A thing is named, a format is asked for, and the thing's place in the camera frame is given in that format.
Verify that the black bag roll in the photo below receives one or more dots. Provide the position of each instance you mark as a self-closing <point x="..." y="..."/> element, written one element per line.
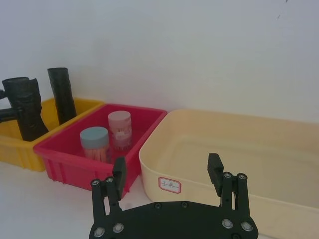
<point x="35" y="92"/>
<point x="61" y="97"/>
<point x="18" y="104"/>

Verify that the red plastic bin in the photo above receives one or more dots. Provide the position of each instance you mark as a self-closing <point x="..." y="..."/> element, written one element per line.
<point x="74" y="171"/>

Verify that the white label with red border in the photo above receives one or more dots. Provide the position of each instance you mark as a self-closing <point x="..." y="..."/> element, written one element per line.
<point x="170" y="184"/>

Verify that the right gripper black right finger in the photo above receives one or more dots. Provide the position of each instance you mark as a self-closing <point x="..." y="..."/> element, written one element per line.
<point x="214" y="171"/>

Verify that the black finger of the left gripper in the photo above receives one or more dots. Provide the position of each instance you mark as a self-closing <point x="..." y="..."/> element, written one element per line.
<point x="2" y="94"/>
<point x="7" y="115"/>

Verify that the cream plastic bin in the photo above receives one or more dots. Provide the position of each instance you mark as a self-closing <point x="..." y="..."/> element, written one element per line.
<point x="261" y="159"/>

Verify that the clear jar with blue lid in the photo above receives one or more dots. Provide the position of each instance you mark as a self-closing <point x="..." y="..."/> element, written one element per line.
<point x="94" y="143"/>

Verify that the clear jar with pink lid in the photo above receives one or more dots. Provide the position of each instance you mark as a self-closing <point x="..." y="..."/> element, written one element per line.
<point x="120" y="129"/>

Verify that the yellow plastic bin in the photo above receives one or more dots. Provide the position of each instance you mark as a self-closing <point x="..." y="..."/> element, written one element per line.
<point x="17" y="152"/>

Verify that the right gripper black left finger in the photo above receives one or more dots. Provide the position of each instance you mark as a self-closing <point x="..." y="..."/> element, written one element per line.
<point x="119" y="174"/>

